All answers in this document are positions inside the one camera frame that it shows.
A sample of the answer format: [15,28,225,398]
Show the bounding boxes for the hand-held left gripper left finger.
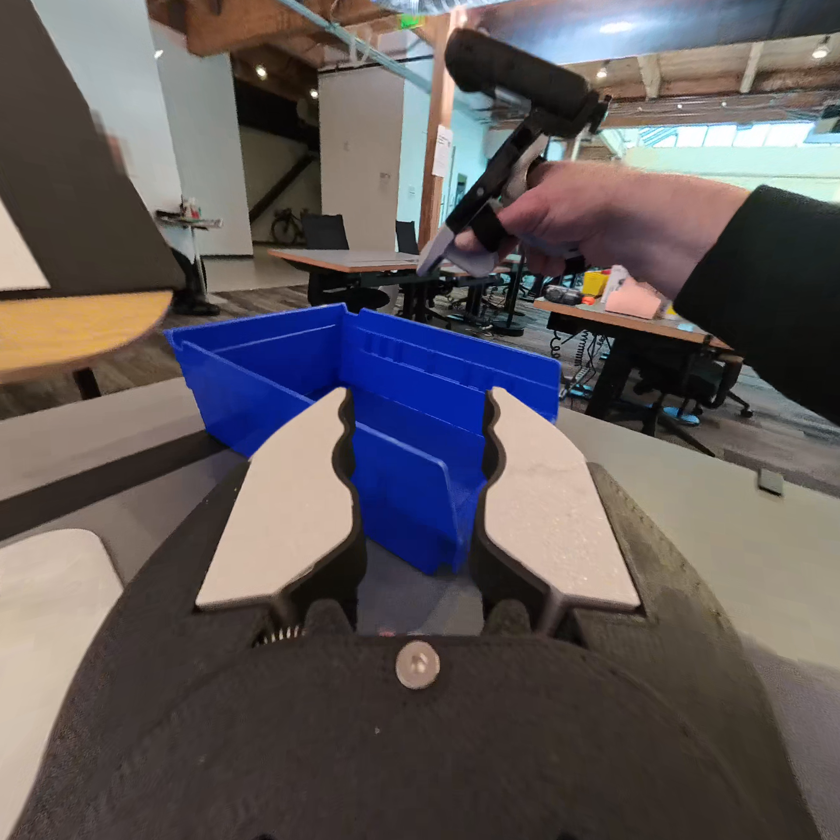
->
[194,386,368,631]

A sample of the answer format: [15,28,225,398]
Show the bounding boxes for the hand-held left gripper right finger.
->
[468,386,642,636]

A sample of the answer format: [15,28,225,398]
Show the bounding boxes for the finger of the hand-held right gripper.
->
[416,223,465,277]
[451,241,501,278]

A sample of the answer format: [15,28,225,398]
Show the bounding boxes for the blue plastic bin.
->
[164,303,562,577]

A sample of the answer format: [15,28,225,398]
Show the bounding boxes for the person's right forearm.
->
[672,185,840,424]

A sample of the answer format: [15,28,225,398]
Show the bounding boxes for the person's right hand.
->
[497,160,752,300]

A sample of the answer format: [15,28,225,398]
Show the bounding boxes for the wooden pillar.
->
[417,13,460,249]

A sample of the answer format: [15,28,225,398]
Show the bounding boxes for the grey office desk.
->
[268,247,522,332]

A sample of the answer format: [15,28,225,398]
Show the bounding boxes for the bicycle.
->
[270,206,309,245]

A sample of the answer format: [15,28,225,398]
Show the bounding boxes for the pink foam block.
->
[604,276,662,321]

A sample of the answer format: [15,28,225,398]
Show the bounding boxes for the wood-edged work table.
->
[533,297,746,437]

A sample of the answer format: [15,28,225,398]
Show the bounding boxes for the white side table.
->
[155,194,225,317]

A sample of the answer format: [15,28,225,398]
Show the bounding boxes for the white document stand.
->
[0,528,126,834]

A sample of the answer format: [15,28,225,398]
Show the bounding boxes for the instruction sheet on wooden board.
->
[0,0,188,387]

